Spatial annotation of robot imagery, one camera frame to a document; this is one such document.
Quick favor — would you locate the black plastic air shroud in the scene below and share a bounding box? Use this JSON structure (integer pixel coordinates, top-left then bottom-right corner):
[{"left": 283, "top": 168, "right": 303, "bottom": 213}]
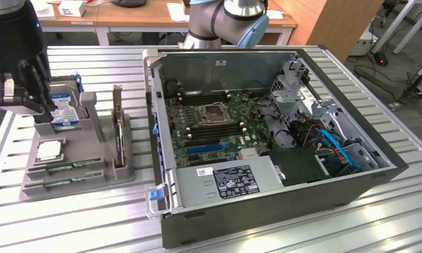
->
[{"left": 259, "top": 147, "right": 333, "bottom": 187}]

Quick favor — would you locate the metal CPU socket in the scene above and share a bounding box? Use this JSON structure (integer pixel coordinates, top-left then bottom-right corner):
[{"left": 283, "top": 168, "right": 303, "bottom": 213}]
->
[{"left": 195, "top": 102, "right": 232, "bottom": 124}]

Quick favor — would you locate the white floor device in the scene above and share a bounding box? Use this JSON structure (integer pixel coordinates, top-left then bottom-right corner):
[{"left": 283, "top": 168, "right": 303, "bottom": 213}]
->
[{"left": 347, "top": 33, "right": 379, "bottom": 56}]

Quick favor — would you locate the grey power supply unit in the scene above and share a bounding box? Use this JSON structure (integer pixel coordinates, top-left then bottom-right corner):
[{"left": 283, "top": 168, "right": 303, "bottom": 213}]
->
[{"left": 175, "top": 161, "right": 286, "bottom": 208}]

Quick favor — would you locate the black wheeled stand base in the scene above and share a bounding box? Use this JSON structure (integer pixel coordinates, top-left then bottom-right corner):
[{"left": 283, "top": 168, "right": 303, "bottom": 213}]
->
[{"left": 389, "top": 56, "right": 422, "bottom": 114}]

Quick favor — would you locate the long black expansion slot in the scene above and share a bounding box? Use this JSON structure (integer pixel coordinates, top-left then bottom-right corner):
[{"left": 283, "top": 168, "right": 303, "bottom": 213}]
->
[{"left": 183, "top": 139, "right": 219, "bottom": 148}]

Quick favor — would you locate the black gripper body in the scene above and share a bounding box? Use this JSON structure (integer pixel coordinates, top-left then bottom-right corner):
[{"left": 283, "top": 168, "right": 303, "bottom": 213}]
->
[{"left": 0, "top": 0, "right": 49, "bottom": 70}]

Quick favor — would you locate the silver CPU chip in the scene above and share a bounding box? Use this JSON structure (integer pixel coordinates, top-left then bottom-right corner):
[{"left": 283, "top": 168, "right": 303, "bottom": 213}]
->
[{"left": 35, "top": 141, "right": 64, "bottom": 162}]

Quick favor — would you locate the small white labelled box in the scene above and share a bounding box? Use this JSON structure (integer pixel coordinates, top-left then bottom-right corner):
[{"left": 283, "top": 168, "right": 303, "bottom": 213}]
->
[{"left": 57, "top": 0, "right": 87, "bottom": 17}]

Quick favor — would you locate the open black PC case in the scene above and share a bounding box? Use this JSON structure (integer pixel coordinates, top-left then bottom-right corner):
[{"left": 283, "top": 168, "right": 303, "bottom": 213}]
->
[{"left": 141, "top": 45, "right": 410, "bottom": 250}]

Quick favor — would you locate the hard disk with blue rails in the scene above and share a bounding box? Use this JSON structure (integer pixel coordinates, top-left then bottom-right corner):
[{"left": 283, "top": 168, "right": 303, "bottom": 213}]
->
[{"left": 48, "top": 72, "right": 88, "bottom": 131}]

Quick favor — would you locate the grey metal disk bay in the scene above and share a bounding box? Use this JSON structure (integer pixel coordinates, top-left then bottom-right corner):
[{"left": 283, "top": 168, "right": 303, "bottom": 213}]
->
[{"left": 311, "top": 100, "right": 390, "bottom": 173}]

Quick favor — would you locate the wooden office desk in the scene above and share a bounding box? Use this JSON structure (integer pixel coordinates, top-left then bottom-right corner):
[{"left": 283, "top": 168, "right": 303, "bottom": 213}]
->
[
  {"left": 37, "top": 0, "right": 100, "bottom": 47},
  {"left": 96, "top": 0, "right": 299, "bottom": 47}
]

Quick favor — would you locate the grey parts rack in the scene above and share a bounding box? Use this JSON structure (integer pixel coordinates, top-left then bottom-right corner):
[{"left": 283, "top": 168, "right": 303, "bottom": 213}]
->
[{"left": 18, "top": 91, "right": 136, "bottom": 203}]

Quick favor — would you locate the grey metal drive cage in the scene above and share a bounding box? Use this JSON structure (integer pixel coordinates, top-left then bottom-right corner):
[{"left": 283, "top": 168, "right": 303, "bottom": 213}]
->
[{"left": 268, "top": 60, "right": 321, "bottom": 126}]

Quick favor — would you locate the white box with round lid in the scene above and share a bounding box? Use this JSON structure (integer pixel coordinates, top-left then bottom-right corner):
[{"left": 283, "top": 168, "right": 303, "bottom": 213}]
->
[{"left": 36, "top": 2, "right": 57, "bottom": 21}]

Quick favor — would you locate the green motherboard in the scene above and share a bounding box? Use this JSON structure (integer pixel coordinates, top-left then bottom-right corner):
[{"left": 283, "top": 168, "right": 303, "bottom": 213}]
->
[{"left": 164, "top": 91, "right": 279, "bottom": 168}]

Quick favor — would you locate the green RAM stick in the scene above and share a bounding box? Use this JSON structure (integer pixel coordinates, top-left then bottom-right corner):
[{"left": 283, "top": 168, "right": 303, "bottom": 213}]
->
[
  {"left": 44, "top": 173, "right": 103, "bottom": 187},
  {"left": 45, "top": 160, "right": 101, "bottom": 172}
]

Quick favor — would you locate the grey gripper side block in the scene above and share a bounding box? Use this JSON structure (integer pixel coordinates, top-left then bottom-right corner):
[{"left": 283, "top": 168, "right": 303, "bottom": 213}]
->
[{"left": 0, "top": 77, "right": 35, "bottom": 116}]

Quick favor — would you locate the wooden cabinet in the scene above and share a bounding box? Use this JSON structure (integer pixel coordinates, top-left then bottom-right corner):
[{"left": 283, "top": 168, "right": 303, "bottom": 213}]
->
[{"left": 287, "top": 0, "right": 386, "bottom": 63}]

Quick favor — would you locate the black RAM slot bank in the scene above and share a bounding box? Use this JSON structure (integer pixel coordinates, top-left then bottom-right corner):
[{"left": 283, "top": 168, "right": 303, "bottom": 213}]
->
[
  {"left": 186, "top": 122, "right": 247, "bottom": 141},
  {"left": 178, "top": 90, "right": 232, "bottom": 106}
]

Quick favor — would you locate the black adapter with red light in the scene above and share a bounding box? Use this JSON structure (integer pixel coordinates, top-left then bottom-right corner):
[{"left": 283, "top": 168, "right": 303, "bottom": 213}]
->
[{"left": 371, "top": 52, "right": 390, "bottom": 66}]

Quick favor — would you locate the black rounded desk object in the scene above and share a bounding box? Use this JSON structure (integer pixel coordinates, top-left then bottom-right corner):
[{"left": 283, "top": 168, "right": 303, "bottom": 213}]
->
[{"left": 112, "top": 0, "right": 148, "bottom": 8}]

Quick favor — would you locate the blue flat SATA wire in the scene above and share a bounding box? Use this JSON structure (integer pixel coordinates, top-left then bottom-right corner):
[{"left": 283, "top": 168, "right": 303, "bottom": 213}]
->
[{"left": 319, "top": 128, "right": 362, "bottom": 169}]

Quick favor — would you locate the white paper stack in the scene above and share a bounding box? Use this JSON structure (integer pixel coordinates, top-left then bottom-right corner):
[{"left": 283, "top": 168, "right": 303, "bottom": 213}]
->
[{"left": 167, "top": 2, "right": 191, "bottom": 23}]

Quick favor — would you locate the upright graphics card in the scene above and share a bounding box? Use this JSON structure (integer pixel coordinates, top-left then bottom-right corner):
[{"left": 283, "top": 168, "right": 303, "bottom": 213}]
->
[{"left": 111, "top": 84, "right": 127, "bottom": 168}]

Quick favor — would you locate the white metal table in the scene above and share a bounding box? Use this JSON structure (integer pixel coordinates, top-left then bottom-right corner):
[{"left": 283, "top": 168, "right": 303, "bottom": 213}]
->
[{"left": 371, "top": 0, "right": 422, "bottom": 55}]

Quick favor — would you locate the silver chipset heatsink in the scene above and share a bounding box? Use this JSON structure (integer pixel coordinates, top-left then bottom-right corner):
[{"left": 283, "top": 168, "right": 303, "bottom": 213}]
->
[{"left": 239, "top": 147, "right": 262, "bottom": 159}]

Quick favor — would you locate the blue expansion slot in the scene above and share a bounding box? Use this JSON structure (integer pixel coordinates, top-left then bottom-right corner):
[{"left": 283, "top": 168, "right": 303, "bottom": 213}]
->
[{"left": 186, "top": 143, "right": 223, "bottom": 155}]

